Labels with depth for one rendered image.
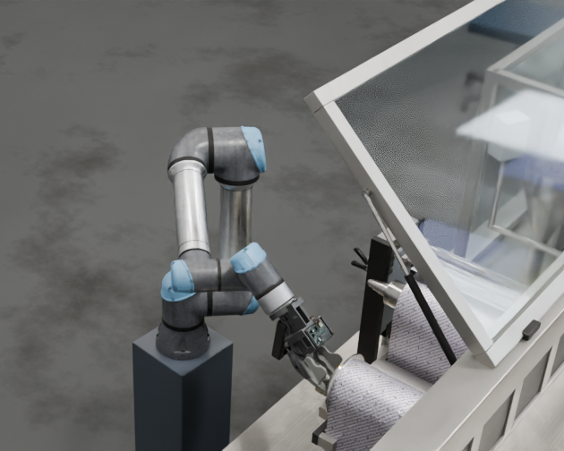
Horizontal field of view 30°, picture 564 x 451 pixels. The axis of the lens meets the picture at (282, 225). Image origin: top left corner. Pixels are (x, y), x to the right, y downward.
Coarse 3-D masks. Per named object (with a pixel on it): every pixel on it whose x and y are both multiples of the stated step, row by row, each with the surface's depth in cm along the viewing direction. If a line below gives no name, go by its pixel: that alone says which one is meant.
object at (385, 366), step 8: (376, 360) 241; (384, 360) 242; (384, 368) 238; (392, 368) 239; (400, 368) 240; (392, 376) 236; (400, 376) 236; (408, 376) 237; (416, 376) 239; (408, 384) 235; (416, 384) 235; (424, 384) 235; (424, 392) 233
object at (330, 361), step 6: (324, 348) 233; (318, 354) 234; (324, 354) 234; (330, 354) 233; (336, 354) 232; (318, 360) 234; (324, 360) 235; (330, 360) 234; (336, 360) 233; (342, 360) 232; (324, 366) 235; (330, 366) 235; (336, 366) 234; (330, 372) 235
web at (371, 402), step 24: (408, 288) 236; (408, 312) 235; (432, 312) 232; (408, 336) 238; (432, 336) 233; (456, 336) 230; (360, 360) 230; (408, 360) 241; (432, 360) 236; (336, 384) 225; (360, 384) 223; (384, 384) 222; (432, 384) 240; (336, 408) 226; (360, 408) 222; (384, 408) 219; (408, 408) 218; (360, 432) 225; (384, 432) 220
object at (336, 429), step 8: (328, 416) 229; (328, 424) 230; (336, 424) 229; (344, 424) 227; (328, 432) 231; (336, 432) 230; (344, 432) 228; (352, 432) 226; (344, 440) 229; (352, 440) 228; (360, 440) 226; (368, 440) 224; (336, 448) 232; (344, 448) 230; (352, 448) 229; (360, 448) 227; (368, 448) 225
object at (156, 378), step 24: (144, 336) 294; (216, 336) 296; (144, 360) 291; (168, 360) 287; (192, 360) 287; (216, 360) 291; (144, 384) 297; (168, 384) 288; (192, 384) 287; (216, 384) 297; (144, 408) 302; (168, 408) 293; (192, 408) 292; (216, 408) 302; (144, 432) 307; (168, 432) 298; (192, 432) 298; (216, 432) 308
